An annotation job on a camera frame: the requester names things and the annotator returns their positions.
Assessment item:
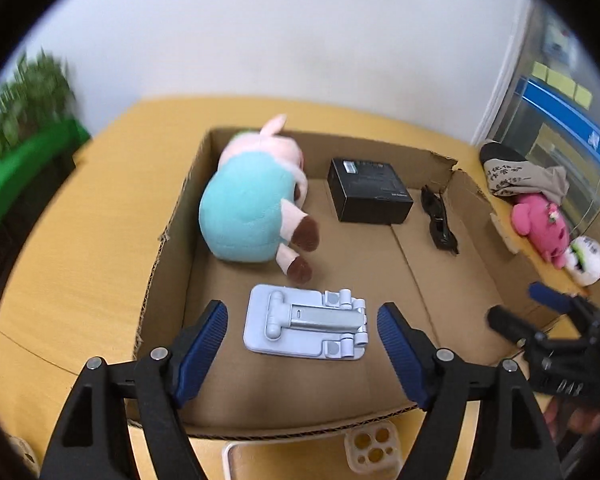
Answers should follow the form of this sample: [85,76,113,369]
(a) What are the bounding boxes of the beige printed cloth bag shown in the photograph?
[479,141,569,205]

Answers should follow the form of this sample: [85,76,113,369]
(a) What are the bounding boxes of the potted green plant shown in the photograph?
[0,50,76,158]

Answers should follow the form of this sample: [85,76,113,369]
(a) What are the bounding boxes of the green covered side table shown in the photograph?
[0,118,92,252]

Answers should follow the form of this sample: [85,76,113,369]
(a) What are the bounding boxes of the pink pig plush toy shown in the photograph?
[198,114,321,284]

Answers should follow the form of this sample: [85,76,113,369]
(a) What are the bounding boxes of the black sunglasses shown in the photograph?
[420,185,460,256]

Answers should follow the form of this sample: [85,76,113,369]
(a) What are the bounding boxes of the pink strawberry bear plush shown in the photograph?
[510,194,570,269]

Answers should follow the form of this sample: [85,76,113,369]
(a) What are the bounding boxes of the person's right hand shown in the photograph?
[544,398,600,441]

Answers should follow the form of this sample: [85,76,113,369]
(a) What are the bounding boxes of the cardboard box tray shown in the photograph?
[134,128,556,439]

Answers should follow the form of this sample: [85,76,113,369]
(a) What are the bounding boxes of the white panda plush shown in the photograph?
[566,235,600,287]

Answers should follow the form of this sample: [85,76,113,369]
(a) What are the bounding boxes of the yellow sticky notes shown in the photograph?
[531,61,593,110]

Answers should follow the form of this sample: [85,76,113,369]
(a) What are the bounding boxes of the clear white phone case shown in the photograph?
[223,419,403,479]

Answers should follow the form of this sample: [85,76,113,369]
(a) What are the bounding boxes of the white folding phone stand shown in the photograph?
[242,284,370,361]

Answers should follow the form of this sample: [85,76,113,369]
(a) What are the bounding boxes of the black charger box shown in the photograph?
[327,158,414,226]

